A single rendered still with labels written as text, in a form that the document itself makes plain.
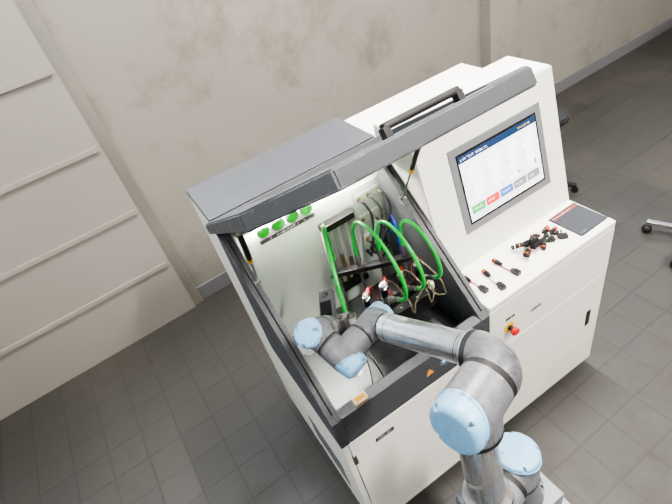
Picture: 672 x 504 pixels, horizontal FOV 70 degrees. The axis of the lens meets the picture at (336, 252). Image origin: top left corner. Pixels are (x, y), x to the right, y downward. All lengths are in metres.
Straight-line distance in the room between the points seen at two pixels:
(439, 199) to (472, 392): 0.99
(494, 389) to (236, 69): 2.70
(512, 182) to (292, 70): 1.89
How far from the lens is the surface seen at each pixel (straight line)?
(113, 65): 3.07
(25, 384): 3.86
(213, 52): 3.21
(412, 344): 1.17
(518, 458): 1.36
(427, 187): 1.77
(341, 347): 1.23
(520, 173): 2.07
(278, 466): 2.76
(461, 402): 0.95
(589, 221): 2.22
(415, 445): 2.11
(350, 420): 1.69
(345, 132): 1.95
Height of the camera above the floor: 2.35
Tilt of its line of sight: 39 degrees down
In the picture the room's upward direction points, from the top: 16 degrees counter-clockwise
